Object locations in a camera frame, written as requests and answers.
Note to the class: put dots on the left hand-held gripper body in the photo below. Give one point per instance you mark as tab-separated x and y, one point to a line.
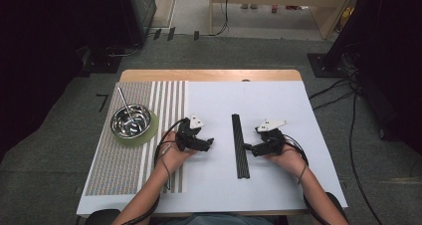
185	135

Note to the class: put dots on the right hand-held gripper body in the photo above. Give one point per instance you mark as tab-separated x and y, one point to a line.
273	140

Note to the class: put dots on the row of black chopsticks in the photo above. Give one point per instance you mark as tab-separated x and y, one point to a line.
238	135

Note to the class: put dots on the stainless steel bowl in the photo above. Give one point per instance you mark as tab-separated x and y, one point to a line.
131	122

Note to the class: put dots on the person's left hand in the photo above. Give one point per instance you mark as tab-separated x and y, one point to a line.
170	155

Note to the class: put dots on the person's right hand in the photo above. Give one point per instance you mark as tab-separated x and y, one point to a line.
290	160

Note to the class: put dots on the white table board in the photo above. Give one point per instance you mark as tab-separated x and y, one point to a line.
265	95

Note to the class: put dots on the wooden table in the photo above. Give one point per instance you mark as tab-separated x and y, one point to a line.
199	75

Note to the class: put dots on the person's blue trousers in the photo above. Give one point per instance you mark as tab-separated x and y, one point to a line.
215	219

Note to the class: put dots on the metal rod in bowl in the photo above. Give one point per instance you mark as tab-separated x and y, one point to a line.
123	98

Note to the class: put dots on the striped woven placemat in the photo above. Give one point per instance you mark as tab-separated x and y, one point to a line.
119	172

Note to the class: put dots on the black stand base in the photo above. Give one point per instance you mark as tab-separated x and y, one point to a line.
101	62
323	67

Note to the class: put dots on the black chair armrest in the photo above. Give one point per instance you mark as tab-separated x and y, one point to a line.
336	203
103	217

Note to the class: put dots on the dark glass-front cabinet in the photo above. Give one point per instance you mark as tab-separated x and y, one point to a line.
144	9

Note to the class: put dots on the yellow object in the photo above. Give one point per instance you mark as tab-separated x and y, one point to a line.
345	16

